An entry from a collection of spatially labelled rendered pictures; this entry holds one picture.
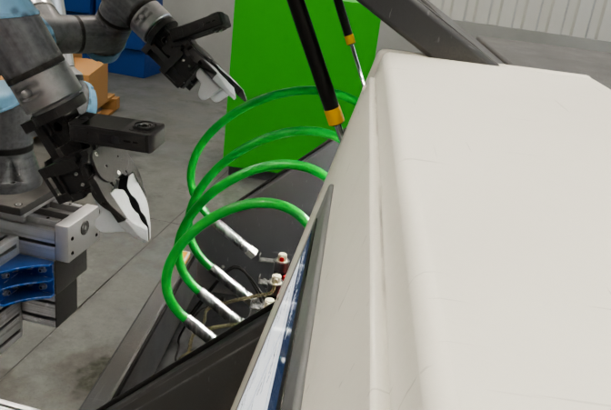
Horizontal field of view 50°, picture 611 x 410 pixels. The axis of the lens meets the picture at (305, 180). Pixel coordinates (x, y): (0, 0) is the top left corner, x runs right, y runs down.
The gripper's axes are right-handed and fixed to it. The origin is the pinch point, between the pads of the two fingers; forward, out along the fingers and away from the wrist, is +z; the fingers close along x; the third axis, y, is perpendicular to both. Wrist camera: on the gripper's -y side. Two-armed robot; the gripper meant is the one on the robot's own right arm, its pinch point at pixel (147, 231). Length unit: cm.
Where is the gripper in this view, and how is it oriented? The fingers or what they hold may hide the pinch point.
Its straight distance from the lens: 90.2
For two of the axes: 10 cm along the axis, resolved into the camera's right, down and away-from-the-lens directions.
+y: -8.9, 2.8, 3.6
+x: -2.2, 4.4, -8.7
